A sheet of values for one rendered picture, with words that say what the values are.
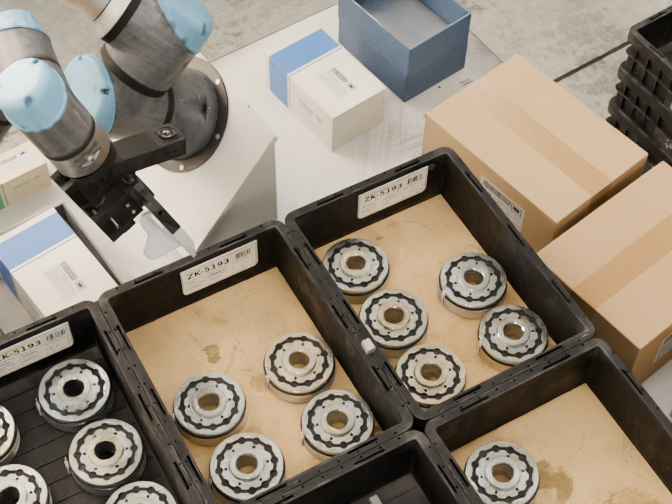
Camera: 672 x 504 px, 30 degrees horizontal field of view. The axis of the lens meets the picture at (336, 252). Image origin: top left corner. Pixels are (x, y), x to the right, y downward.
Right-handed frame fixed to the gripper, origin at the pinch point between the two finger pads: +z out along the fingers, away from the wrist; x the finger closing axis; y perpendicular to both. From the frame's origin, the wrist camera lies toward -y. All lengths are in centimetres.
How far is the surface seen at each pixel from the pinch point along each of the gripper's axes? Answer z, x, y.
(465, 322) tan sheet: 35.3, 24.2, -22.2
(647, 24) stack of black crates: 81, -19, -103
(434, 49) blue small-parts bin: 43, -23, -58
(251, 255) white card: 19.7, -1.1, -6.3
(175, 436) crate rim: 9.8, 19.2, 19.1
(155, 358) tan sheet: 19.0, 0.7, 14.6
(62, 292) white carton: 18.1, -20.4, 18.2
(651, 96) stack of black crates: 90, -12, -94
